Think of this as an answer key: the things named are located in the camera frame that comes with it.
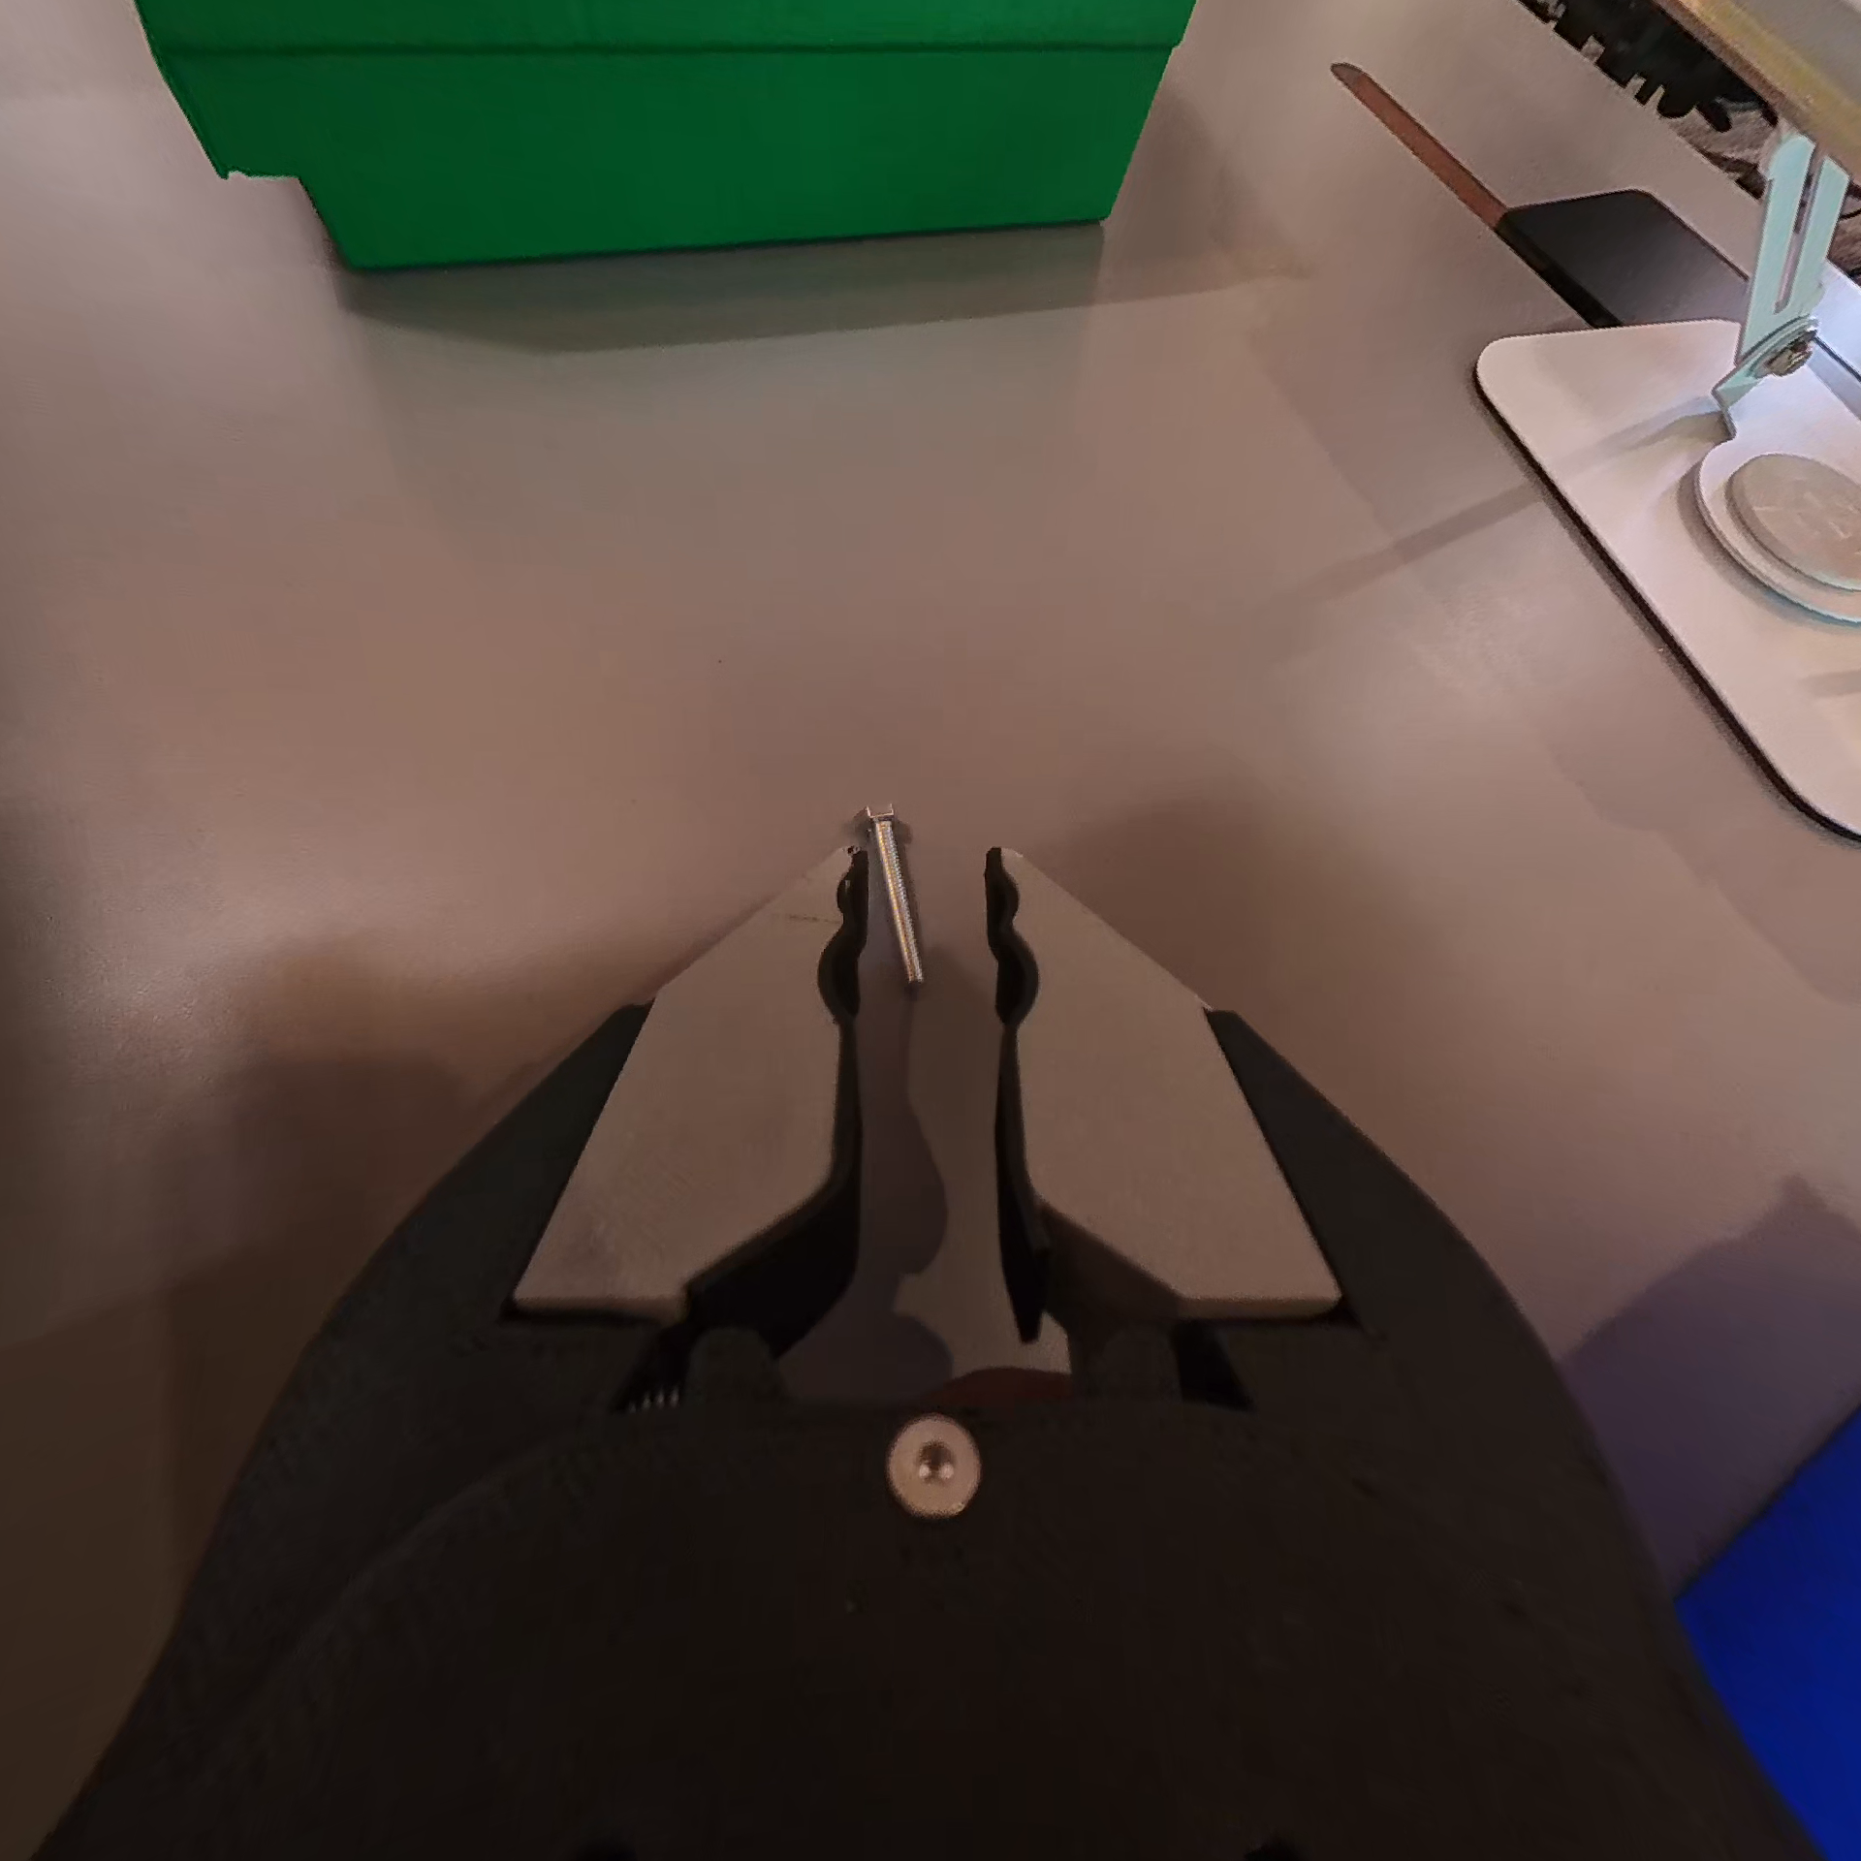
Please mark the green plastic bin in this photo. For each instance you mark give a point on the green plastic bin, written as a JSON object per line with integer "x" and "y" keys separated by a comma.
{"x": 697, "y": 146}

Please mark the blue plastic bin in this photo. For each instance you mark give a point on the blue plastic bin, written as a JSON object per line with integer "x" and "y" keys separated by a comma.
{"x": 1787, "y": 1715}

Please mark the white metal stand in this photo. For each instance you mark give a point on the white metal stand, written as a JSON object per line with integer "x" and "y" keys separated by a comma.
{"x": 1629, "y": 438}

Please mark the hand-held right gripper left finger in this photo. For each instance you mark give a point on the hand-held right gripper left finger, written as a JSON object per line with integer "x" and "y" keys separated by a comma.
{"x": 682, "y": 1149}

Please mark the silver hex bolt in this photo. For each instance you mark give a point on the silver hex bolt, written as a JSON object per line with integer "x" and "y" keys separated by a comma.
{"x": 898, "y": 903}

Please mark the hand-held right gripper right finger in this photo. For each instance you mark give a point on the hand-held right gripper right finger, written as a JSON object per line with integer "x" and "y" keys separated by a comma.
{"x": 1163, "y": 1149}

